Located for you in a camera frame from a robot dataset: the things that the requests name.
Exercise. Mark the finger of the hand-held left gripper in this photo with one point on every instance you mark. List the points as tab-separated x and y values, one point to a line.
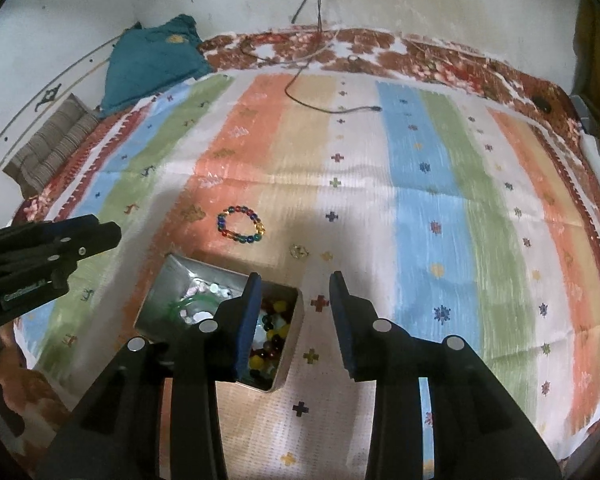
40	232
97	239

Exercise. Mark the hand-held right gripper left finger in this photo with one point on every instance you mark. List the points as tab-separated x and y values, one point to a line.
247	325

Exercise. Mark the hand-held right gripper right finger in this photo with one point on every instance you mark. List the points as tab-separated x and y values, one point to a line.
342	325

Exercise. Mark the green jade bangle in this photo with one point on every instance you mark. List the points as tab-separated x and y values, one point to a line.
187	304

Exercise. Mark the rectangular metal tin box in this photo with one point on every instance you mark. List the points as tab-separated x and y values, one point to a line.
180	275

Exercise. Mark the brown striped cushion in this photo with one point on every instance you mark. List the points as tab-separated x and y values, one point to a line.
50	142

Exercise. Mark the teal cloth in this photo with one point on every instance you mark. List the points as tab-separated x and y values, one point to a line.
150	62

